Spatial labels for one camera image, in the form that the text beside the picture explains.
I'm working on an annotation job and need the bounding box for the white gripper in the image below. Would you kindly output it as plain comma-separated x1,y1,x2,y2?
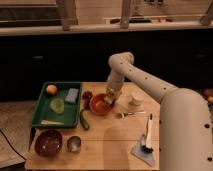
104,87,121,106

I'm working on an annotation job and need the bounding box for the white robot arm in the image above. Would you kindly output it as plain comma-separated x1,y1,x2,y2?
106,52,213,171

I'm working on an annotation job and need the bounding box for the red bowl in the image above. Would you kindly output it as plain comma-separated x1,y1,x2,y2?
89,93,113,116

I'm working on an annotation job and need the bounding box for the dark maroon bowl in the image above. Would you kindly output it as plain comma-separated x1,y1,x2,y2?
34,130,63,157

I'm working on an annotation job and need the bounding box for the white cup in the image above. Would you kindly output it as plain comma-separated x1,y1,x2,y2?
130,92,143,106

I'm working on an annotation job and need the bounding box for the dark grape bunch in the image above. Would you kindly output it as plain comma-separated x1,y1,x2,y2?
82,91,93,109

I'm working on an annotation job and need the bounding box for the small metal utensil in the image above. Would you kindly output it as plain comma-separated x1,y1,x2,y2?
116,111,145,118

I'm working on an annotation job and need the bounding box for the green cucumber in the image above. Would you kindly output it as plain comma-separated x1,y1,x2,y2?
79,109,90,131

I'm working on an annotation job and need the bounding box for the green plastic tray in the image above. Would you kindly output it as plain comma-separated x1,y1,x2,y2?
31,82,82,128

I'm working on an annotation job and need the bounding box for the green plastic cup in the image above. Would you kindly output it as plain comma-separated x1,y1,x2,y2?
50,98,64,114

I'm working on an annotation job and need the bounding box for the orange fruit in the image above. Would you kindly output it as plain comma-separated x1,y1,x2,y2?
46,84,57,95

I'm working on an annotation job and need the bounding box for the small metal cup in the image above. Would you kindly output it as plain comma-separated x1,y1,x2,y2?
67,136,81,153

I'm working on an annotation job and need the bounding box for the grey cloth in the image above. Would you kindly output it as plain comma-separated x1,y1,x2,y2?
131,135,155,167

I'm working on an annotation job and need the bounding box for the beige stick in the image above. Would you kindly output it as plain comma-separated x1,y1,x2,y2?
41,120,64,125

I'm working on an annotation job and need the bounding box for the wooden railing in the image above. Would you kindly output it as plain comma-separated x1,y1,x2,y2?
0,0,213,36

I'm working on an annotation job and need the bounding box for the black cable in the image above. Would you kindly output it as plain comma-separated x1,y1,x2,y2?
0,129,28,162

